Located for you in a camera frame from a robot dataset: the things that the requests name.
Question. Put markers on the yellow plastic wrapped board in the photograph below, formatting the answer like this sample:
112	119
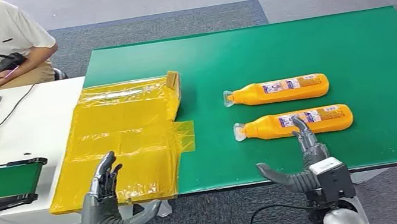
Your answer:
116	124

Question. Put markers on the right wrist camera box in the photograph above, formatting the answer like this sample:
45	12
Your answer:
332	179

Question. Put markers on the grey table foot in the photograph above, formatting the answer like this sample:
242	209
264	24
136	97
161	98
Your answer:
368	176

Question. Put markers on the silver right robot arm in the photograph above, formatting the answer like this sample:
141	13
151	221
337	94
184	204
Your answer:
341	222

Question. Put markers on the orange bottle with clear cap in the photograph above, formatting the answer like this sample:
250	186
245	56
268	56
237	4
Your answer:
265	130
252	96

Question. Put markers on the black chair base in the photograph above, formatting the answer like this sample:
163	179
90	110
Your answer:
60	74

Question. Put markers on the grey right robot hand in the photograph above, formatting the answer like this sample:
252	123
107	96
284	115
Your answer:
310	149

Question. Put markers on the white table leg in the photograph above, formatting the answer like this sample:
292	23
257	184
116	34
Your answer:
166	211

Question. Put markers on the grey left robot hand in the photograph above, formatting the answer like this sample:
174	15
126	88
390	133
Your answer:
98	210

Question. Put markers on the green table mat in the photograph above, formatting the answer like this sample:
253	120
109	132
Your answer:
292	48

